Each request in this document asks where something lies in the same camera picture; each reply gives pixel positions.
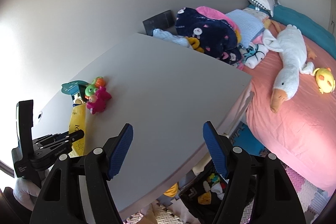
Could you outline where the black trash bag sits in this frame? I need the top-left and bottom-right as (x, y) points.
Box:
(179, 160), (228, 223)

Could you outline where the white gloved left hand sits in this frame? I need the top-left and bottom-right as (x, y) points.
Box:
(13, 177), (41, 211)

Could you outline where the foam puzzle floor mat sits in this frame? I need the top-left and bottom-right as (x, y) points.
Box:
(126, 123), (329, 224)

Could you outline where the pink bed sheet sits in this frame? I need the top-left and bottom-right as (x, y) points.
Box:
(241, 21), (336, 193)

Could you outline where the teal toy house box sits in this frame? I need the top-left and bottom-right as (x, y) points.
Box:
(61, 80), (89, 105)

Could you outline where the pink rubber toy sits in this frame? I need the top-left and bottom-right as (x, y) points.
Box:
(87, 86), (112, 115)

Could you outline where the green turtle toy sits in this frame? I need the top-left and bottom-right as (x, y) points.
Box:
(85, 76), (106, 99)

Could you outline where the yellow chick plush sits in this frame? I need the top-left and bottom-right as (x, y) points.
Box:
(313, 68), (335, 94)

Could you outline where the white cartoon cloth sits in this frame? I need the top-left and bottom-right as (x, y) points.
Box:
(239, 43), (269, 69)

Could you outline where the white goose plush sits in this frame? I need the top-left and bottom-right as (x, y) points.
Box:
(262, 24), (315, 113)

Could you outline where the navy patterned blanket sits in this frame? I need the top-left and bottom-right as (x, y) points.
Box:
(175, 7), (242, 65)

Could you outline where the teal bolster pillow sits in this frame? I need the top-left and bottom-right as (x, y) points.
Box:
(246, 4), (336, 59)

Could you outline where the light blue knitted blanket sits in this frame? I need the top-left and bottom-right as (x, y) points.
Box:
(226, 9), (265, 48)

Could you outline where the light blue baby cloth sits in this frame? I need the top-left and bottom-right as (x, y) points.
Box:
(153, 28), (193, 49)

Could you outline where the pink fleece blanket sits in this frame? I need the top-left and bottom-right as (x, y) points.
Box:
(196, 6), (240, 31)

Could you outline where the black wall switch panel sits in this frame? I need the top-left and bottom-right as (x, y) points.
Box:
(142, 10), (175, 36)

